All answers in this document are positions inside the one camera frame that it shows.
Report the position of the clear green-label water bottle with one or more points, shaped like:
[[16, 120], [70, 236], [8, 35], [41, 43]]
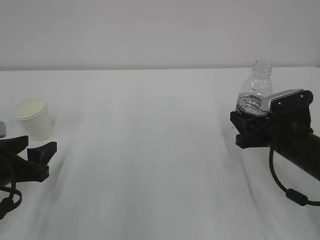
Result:
[[257, 86]]

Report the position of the white paper cup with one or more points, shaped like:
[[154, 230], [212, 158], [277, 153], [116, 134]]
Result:
[[32, 115]]

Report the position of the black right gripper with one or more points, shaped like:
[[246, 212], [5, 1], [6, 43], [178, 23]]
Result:
[[268, 130]]

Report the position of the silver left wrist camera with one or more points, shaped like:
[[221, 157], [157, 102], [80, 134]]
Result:
[[3, 130]]

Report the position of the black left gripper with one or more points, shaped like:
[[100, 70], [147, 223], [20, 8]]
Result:
[[34, 169]]

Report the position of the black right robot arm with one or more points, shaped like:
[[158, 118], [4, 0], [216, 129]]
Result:
[[303, 153]]

